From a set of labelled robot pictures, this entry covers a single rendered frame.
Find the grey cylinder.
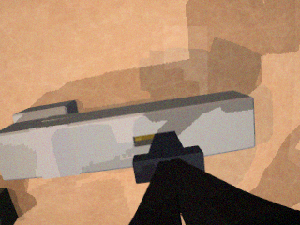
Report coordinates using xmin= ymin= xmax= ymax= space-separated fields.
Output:
xmin=135 ymin=134 xmax=155 ymax=140

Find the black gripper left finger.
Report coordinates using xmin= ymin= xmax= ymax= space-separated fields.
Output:
xmin=128 ymin=160 xmax=183 ymax=225

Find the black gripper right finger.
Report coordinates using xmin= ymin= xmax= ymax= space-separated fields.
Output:
xmin=170 ymin=158 xmax=300 ymax=225

